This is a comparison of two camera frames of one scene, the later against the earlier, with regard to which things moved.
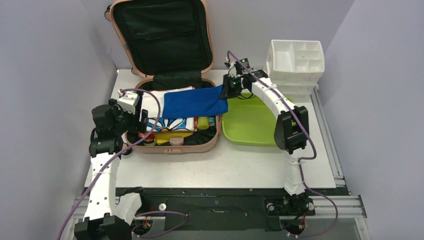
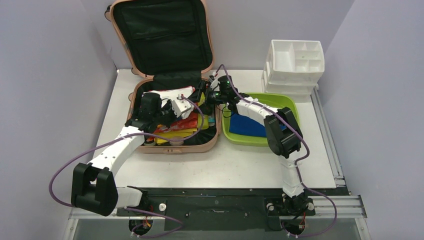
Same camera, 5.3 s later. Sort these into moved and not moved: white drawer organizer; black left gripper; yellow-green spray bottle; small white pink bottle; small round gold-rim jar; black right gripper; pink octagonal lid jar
Moved: black right gripper; black left gripper
Not moved: small white pink bottle; yellow-green spray bottle; pink octagonal lid jar; white drawer organizer; small round gold-rim jar
